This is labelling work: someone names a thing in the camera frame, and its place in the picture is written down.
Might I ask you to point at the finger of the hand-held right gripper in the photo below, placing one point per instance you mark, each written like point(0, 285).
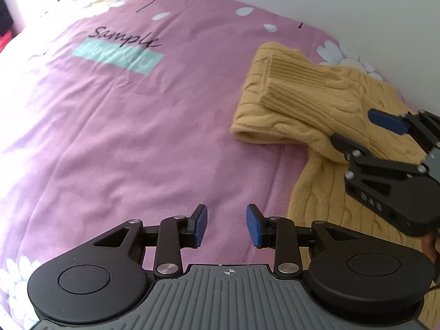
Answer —
point(385, 120)
point(357, 149)

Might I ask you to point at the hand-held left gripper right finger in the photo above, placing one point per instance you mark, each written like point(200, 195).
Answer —
point(253, 227)

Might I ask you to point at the pink floral bedsheet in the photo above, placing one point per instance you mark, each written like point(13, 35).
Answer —
point(137, 130)

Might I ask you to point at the white headboard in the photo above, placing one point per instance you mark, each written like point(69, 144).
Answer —
point(343, 0)

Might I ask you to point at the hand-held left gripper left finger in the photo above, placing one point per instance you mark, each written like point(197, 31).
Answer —
point(201, 223)

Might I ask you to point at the person's right hand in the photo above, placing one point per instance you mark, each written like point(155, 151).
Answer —
point(431, 247)

